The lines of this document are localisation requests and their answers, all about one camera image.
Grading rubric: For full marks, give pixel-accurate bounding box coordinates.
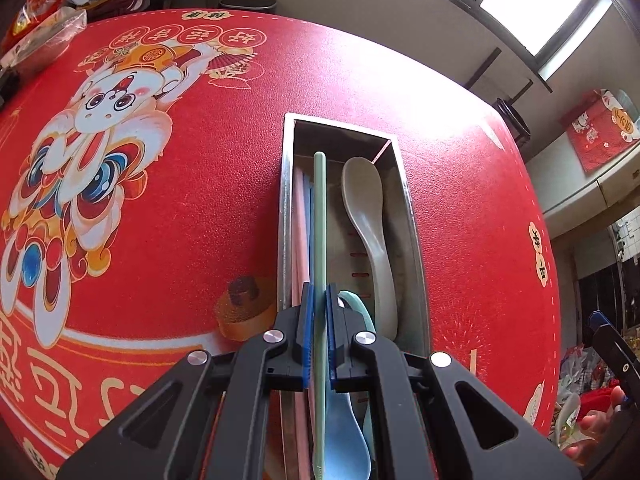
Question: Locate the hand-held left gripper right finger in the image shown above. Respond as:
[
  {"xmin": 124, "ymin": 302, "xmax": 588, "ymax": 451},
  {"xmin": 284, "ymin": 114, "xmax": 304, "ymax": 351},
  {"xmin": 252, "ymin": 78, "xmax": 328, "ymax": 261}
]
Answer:
[{"xmin": 326, "ymin": 284, "xmax": 581, "ymax": 480}]

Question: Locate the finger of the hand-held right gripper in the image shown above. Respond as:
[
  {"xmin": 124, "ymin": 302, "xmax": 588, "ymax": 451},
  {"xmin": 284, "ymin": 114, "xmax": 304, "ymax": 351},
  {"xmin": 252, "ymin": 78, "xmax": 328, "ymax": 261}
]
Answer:
[{"xmin": 587, "ymin": 310, "xmax": 640, "ymax": 391}]

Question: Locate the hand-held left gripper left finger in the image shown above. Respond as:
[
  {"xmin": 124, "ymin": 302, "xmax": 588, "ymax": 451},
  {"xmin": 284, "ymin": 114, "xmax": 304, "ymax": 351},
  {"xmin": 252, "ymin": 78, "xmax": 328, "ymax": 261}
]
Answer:
[{"xmin": 57, "ymin": 282, "xmax": 316, "ymax": 480}]

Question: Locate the mint green spoon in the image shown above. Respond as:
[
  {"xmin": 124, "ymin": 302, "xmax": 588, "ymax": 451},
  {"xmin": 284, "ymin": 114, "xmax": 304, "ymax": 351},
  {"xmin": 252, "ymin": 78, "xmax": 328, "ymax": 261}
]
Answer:
[{"xmin": 339, "ymin": 290, "xmax": 377, "ymax": 461}]

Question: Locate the pink chopstick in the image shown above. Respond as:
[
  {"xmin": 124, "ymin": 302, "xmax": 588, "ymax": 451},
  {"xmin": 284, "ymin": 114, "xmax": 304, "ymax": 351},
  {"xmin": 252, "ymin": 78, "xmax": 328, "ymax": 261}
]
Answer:
[{"xmin": 299, "ymin": 170, "xmax": 313, "ymax": 480}]

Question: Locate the blue spoon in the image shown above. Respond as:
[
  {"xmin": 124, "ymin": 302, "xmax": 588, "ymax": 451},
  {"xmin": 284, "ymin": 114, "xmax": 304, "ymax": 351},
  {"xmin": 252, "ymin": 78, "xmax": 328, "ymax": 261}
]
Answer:
[{"xmin": 325, "ymin": 391, "xmax": 372, "ymax": 480}]

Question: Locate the green chopstick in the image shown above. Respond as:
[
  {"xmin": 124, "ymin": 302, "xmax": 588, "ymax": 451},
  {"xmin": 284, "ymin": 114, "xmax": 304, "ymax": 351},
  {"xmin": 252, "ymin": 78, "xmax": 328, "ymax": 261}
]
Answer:
[{"xmin": 312, "ymin": 151, "xmax": 328, "ymax": 480}]

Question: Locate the metal utensil tray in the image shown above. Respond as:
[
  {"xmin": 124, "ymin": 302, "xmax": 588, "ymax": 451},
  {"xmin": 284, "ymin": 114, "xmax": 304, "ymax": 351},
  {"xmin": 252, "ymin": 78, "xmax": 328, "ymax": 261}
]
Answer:
[{"xmin": 276, "ymin": 112, "xmax": 432, "ymax": 480}]

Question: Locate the grey spoon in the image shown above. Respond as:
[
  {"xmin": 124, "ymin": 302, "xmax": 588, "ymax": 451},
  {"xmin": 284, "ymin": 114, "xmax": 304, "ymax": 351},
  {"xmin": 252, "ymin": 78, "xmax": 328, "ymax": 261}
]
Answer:
[{"xmin": 341, "ymin": 156, "xmax": 399, "ymax": 341}]

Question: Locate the person's right hand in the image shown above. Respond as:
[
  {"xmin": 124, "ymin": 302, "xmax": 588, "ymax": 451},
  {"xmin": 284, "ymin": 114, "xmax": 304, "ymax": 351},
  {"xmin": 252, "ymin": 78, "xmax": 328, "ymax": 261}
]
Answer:
[{"xmin": 565, "ymin": 385, "xmax": 626, "ymax": 466}]

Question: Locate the pile of plastic bags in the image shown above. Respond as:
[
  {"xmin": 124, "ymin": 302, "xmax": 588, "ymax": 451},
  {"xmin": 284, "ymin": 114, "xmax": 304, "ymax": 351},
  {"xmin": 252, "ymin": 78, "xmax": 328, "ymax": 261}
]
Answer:
[{"xmin": 557, "ymin": 342, "xmax": 616, "ymax": 396}]

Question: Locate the black kitchen range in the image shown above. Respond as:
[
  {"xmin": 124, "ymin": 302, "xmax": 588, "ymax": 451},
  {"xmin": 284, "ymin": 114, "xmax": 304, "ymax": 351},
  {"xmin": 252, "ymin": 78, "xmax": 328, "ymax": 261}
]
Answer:
[{"xmin": 575, "ymin": 260, "xmax": 640, "ymax": 361}]

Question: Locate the cream refrigerator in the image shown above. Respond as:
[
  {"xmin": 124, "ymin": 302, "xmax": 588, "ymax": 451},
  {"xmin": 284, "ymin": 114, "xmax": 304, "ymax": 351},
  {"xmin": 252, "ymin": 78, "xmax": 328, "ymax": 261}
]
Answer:
[{"xmin": 527, "ymin": 110, "xmax": 640, "ymax": 221}]

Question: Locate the red printed table mat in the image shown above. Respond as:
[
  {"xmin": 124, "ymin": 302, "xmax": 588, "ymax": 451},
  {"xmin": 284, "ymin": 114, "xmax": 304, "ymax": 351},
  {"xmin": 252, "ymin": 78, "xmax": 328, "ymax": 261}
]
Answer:
[{"xmin": 0, "ymin": 7, "xmax": 561, "ymax": 480}]

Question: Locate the red printed refrigerator cloth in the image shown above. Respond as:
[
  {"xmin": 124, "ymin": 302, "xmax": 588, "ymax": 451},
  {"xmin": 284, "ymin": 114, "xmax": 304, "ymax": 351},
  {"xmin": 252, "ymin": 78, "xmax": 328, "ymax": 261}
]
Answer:
[{"xmin": 560, "ymin": 89, "xmax": 640, "ymax": 173}]

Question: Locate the dark window sill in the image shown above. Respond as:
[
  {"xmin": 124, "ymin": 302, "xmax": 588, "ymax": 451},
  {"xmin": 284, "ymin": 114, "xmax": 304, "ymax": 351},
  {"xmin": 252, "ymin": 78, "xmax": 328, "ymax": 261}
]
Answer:
[{"xmin": 370, "ymin": 0, "xmax": 553, "ymax": 93}]

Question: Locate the dark framed window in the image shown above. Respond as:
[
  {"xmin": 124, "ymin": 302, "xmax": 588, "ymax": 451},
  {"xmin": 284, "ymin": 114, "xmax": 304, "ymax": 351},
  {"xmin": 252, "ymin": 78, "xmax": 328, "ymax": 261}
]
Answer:
[{"xmin": 407, "ymin": 0, "xmax": 613, "ymax": 68}]

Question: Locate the clear plastic food container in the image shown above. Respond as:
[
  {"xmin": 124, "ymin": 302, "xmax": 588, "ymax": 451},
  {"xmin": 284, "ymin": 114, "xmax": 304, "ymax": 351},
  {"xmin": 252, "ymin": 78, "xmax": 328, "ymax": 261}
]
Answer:
[{"xmin": 0, "ymin": 7, "xmax": 88, "ymax": 73}]

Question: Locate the red snack bag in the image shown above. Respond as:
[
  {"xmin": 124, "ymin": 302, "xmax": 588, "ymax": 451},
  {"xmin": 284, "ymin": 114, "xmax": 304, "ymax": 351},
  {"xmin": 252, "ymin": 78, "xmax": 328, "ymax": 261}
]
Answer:
[{"xmin": 12, "ymin": 0, "xmax": 71, "ymax": 36}]

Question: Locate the black metal frame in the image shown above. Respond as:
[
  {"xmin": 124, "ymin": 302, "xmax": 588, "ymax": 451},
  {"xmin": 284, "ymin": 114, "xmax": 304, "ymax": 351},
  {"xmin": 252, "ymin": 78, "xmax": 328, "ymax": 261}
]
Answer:
[{"xmin": 464, "ymin": 47, "xmax": 535, "ymax": 103}]

